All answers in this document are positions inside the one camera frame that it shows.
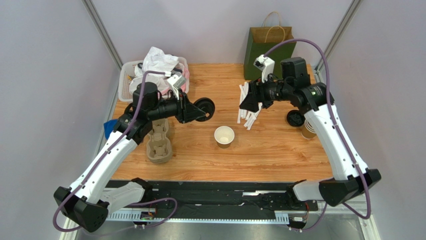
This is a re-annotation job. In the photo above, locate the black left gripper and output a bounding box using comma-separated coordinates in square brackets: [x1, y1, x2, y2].
[147, 88, 206, 124]

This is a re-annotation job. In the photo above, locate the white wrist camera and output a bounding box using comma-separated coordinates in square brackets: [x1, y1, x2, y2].
[166, 74, 187, 100]
[253, 54, 275, 83]

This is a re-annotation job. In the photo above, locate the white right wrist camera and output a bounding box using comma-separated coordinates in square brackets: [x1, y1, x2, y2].
[253, 54, 275, 83]

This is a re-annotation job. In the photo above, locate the white plastic basket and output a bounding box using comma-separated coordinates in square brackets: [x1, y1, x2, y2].
[117, 57, 190, 103]

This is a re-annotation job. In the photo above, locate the stack of paper cups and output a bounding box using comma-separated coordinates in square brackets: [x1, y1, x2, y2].
[301, 120, 317, 140]

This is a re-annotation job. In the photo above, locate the cardboard cup carrier tray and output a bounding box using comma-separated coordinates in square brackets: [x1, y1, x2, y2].
[146, 118, 173, 164]

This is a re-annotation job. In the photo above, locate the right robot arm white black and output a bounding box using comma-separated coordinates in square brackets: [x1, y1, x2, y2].
[239, 55, 382, 207]

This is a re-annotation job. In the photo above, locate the green paper gift bag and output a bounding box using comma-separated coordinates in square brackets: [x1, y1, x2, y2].
[243, 11, 296, 81]

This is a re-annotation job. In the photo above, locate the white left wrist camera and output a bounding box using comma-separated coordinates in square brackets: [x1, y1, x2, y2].
[166, 74, 187, 100]

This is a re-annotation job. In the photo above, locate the black plastic cup lid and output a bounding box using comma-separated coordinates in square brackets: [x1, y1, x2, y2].
[193, 97, 216, 122]

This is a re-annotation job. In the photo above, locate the stack of black lids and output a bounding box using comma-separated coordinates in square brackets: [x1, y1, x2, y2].
[286, 110, 306, 127]

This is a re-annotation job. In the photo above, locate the crumpled white cloth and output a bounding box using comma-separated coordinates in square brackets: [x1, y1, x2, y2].
[142, 46, 179, 74]

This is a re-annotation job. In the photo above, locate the blue cloth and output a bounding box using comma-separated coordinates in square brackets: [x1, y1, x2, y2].
[103, 119, 118, 140]

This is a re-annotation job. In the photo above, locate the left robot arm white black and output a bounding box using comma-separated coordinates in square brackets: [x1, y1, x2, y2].
[52, 82, 215, 233]

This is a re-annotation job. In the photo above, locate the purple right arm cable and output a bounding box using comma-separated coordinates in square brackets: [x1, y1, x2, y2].
[263, 38, 372, 233]

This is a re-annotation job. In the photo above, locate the brown paper coffee cup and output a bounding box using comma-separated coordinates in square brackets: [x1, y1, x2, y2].
[214, 126, 235, 149]

